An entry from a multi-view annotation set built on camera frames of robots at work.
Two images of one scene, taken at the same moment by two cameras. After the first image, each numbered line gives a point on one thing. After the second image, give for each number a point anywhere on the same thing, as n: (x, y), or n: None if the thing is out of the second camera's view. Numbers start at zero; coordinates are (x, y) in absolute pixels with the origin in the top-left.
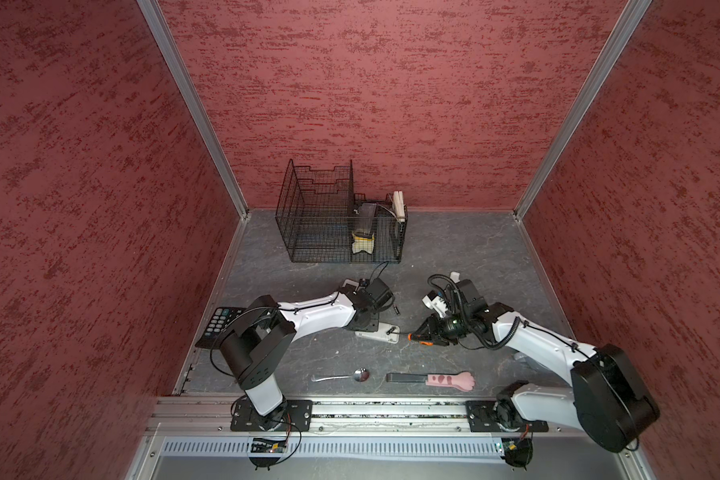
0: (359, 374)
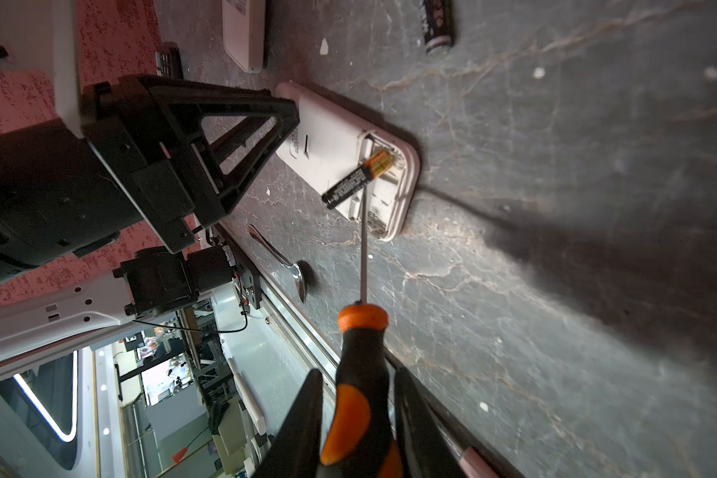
0: (293, 269)
